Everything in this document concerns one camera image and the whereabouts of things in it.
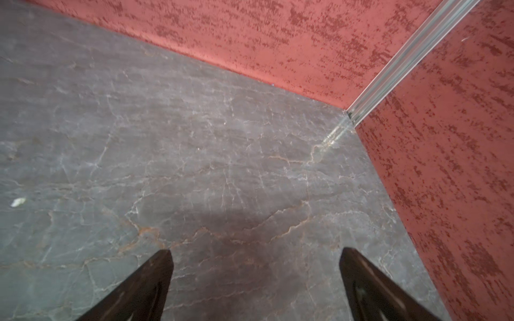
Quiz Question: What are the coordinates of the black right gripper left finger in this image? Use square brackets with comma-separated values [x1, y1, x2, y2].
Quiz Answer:
[78, 250, 174, 320]

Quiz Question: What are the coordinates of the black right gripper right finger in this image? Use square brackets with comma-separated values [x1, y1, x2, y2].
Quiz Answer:
[339, 247, 439, 321]

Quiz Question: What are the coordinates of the right aluminium corner post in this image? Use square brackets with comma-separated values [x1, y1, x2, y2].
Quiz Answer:
[347, 0, 479, 127]

